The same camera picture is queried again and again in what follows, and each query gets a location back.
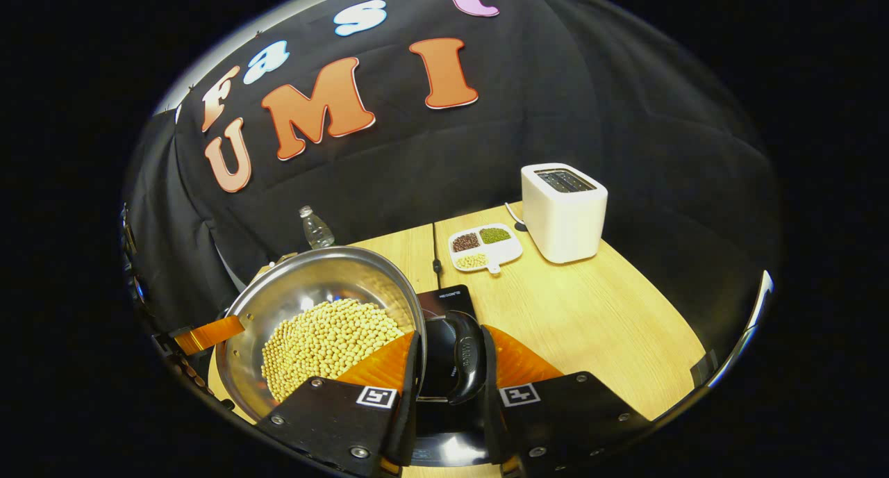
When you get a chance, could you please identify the stainless steel pot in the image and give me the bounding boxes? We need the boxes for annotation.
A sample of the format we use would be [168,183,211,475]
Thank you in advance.
[215,245,487,423]

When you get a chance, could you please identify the white divided dish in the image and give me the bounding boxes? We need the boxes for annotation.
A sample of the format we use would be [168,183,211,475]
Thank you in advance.
[447,223,524,275]

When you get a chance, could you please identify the black backdrop cloth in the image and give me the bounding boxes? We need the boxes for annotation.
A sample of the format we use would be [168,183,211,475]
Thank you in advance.
[122,0,779,368]

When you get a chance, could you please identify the white toaster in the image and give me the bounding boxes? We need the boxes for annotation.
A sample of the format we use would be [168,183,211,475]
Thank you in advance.
[521,163,609,265]

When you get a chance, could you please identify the pile of soybeans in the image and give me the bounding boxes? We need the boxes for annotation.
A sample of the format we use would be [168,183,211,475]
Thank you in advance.
[260,297,407,402]

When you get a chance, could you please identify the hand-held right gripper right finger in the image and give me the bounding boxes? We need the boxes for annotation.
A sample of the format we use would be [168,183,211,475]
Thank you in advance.
[479,324,651,478]

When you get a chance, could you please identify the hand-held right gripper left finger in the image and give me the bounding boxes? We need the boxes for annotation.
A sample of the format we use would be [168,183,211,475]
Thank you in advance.
[256,330,423,478]

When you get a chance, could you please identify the black induction cooktop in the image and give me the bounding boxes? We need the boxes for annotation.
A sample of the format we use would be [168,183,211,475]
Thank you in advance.
[410,283,487,468]

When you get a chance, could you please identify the clear plastic water bottle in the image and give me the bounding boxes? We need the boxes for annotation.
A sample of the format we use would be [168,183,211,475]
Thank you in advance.
[299,205,336,251]

